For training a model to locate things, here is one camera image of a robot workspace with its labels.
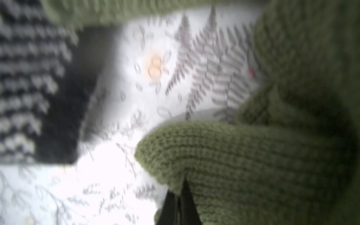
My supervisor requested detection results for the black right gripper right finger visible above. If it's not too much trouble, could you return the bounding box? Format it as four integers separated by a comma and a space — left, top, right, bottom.
179, 179, 202, 225

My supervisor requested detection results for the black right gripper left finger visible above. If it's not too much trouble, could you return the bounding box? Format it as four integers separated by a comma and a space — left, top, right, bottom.
156, 191, 179, 225

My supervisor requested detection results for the green knitted scarf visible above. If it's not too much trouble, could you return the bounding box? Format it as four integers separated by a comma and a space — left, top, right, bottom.
39, 0, 360, 225

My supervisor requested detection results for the black white patterned scarf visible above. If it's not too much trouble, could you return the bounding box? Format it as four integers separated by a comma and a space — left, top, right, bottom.
1, 1, 116, 164

